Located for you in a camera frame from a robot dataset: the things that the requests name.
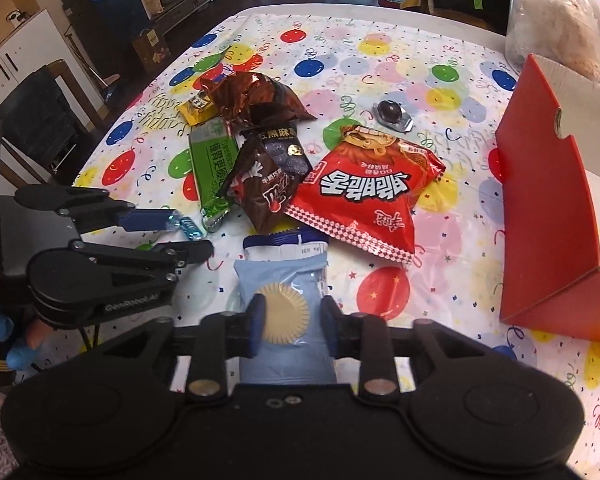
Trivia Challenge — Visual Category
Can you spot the light blue cookie packet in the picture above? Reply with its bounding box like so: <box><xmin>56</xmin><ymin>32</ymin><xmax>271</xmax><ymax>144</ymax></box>
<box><xmin>233</xmin><ymin>254</ymin><xmax>339</xmax><ymax>387</ymax></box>

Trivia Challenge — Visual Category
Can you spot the small blue candy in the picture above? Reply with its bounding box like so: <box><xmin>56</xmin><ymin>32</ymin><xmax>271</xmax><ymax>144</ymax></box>
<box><xmin>167</xmin><ymin>211</ymin><xmax>204</xmax><ymax>239</ymax></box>

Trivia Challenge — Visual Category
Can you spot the red cardboard box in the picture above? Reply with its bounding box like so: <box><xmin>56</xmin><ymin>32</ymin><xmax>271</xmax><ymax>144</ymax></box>
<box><xmin>495</xmin><ymin>53</ymin><xmax>600</xmax><ymax>346</ymax></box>

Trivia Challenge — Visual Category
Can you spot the person's left hand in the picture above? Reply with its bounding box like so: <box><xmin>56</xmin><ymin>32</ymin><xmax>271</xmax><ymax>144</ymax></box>
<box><xmin>0</xmin><ymin>308</ymin><xmax>49</xmax><ymax>373</ymax></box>

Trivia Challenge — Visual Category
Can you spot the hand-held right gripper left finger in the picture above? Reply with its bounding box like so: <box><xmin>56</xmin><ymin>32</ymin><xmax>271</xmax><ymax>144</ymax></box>
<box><xmin>97</xmin><ymin>295</ymin><xmax>268</xmax><ymax>404</ymax></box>

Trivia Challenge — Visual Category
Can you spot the red snack bag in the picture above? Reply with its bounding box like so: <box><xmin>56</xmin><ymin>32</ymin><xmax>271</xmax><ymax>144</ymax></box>
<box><xmin>284</xmin><ymin>124</ymin><xmax>447</xmax><ymax>266</ymax></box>

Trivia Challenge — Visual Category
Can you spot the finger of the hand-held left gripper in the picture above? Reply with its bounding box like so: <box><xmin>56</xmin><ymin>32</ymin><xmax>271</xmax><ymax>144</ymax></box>
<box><xmin>67</xmin><ymin>239</ymin><xmax>216</xmax><ymax>281</ymax></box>
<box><xmin>14</xmin><ymin>184</ymin><xmax>179</xmax><ymax>234</ymax></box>

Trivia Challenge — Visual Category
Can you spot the balloon print tablecloth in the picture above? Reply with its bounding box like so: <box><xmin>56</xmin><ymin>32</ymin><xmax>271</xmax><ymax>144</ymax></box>
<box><xmin>72</xmin><ymin>10</ymin><xmax>600</xmax><ymax>461</ymax></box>

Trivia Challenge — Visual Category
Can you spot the dark wooden chair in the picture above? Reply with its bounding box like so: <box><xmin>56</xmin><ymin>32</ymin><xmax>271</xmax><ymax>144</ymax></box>
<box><xmin>0</xmin><ymin>59</ymin><xmax>103</xmax><ymax>186</ymax></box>

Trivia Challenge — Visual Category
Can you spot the brown chocolate packet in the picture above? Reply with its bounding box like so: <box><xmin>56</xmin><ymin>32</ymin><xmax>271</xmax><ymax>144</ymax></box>
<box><xmin>217</xmin><ymin>137</ymin><xmax>302</xmax><ymax>236</ymax></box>

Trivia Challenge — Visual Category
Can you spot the brown paper bag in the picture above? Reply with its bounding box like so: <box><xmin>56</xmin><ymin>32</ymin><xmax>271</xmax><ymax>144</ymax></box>
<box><xmin>131</xmin><ymin>27</ymin><xmax>172</xmax><ymax>74</ymax></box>

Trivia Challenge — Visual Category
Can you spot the clear container with plastic bag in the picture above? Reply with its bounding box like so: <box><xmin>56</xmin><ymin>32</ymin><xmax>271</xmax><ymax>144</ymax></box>
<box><xmin>504</xmin><ymin>0</ymin><xmax>600</xmax><ymax>87</ymax></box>

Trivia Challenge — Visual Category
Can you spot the dark sideboard cabinet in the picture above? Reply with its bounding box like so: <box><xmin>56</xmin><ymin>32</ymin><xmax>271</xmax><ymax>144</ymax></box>
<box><xmin>49</xmin><ymin>0</ymin><xmax>157</xmax><ymax>73</ymax></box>

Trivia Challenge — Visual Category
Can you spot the white cabinet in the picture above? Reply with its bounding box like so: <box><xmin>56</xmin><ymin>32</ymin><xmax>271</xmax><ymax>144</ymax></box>
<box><xmin>0</xmin><ymin>8</ymin><xmax>77</xmax><ymax>113</ymax></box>

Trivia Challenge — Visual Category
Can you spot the round chocolate in silver wrapper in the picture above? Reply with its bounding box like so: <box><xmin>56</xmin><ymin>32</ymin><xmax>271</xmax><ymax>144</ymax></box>
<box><xmin>372</xmin><ymin>100</ymin><xmax>414</xmax><ymax>134</ymax></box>

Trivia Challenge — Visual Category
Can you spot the shiny brown snack bag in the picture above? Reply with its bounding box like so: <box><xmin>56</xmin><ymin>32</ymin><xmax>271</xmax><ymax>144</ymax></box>
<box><xmin>199</xmin><ymin>72</ymin><xmax>319</xmax><ymax>127</ymax></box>

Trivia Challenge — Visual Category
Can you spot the green snack packet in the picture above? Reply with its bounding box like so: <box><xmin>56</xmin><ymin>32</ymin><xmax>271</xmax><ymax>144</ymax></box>
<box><xmin>187</xmin><ymin>119</ymin><xmax>242</xmax><ymax>234</ymax></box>

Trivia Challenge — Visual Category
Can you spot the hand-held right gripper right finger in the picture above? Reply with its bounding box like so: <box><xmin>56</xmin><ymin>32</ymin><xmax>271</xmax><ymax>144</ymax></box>
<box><xmin>321</xmin><ymin>295</ymin><xmax>486</xmax><ymax>404</ymax></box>

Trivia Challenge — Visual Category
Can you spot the black sesame snack packet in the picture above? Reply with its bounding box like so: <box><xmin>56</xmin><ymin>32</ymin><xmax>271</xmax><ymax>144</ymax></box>
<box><xmin>239</xmin><ymin>126</ymin><xmax>314</xmax><ymax>196</ymax></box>

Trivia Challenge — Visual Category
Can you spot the yellow snack packet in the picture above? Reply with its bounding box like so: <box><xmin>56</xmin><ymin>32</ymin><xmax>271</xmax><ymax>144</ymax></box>
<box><xmin>176</xmin><ymin>91</ymin><xmax>217</xmax><ymax>126</ymax></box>

